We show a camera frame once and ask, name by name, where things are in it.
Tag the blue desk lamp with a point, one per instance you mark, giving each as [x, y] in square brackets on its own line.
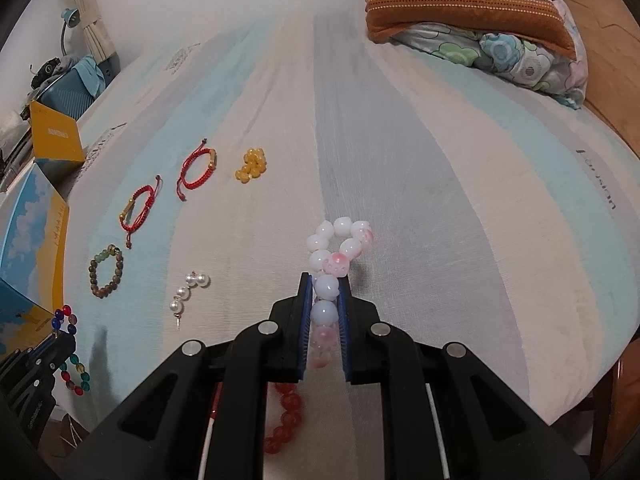
[71, 19]

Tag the blue yellow cardboard box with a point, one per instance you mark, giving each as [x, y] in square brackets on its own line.
[34, 218]

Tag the striped orange pillow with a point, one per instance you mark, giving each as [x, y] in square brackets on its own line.
[465, 5]

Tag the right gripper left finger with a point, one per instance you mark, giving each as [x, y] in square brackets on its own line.
[292, 315]

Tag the teal suitcase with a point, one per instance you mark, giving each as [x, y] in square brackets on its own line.
[74, 92]

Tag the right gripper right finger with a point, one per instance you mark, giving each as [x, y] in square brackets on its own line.
[356, 316]

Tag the striped bed sheet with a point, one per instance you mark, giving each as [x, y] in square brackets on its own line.
[501, 218]

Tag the dark clothes pile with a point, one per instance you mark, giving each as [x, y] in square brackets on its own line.
[53, 67]

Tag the beige curtain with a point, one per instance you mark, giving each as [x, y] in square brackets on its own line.
[95, 33]

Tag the floral quilt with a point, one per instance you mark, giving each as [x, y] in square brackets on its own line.
[521, 62]

